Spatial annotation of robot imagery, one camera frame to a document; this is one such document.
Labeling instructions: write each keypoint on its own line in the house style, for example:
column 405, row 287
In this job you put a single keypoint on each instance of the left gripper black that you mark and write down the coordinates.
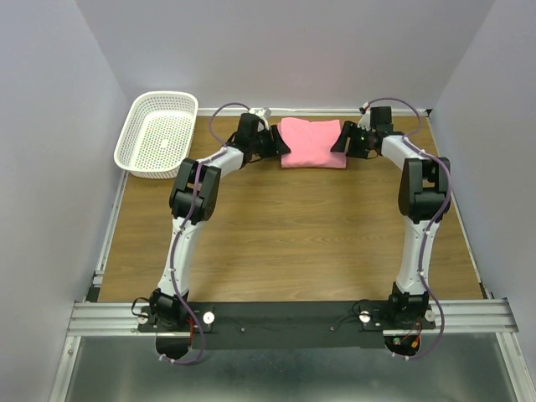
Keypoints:
column 275, row 146

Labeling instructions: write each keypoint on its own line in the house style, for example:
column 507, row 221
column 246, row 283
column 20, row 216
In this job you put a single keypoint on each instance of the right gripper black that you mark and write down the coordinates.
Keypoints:
column 348, row 132

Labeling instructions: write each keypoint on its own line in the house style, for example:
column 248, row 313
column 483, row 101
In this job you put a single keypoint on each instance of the pink t shirt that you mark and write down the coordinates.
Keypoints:
column 310, row 143

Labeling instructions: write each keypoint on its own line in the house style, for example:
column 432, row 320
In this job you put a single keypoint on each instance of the white plastic laundry basket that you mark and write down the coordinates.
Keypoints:
column 157, row 134

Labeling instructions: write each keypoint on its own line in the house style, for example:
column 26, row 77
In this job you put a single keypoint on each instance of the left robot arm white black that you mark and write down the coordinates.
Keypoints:
column 192, row 202

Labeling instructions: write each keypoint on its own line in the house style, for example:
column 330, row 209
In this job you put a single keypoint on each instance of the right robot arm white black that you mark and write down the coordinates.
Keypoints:
column 424, row 197

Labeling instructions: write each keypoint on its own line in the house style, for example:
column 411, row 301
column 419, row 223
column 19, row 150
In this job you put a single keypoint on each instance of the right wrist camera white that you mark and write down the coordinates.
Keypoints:
column 364, row 122

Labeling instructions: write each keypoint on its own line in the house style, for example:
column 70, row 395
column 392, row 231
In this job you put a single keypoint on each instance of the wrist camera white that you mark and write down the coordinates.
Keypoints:
column 364, row 122
column 263, row 113

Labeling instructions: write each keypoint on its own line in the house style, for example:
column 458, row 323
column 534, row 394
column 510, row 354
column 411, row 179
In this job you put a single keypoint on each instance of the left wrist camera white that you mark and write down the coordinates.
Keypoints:
column 263, row 113

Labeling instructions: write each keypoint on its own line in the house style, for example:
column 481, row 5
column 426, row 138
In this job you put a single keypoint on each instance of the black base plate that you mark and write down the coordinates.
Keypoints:
column 288, row 325

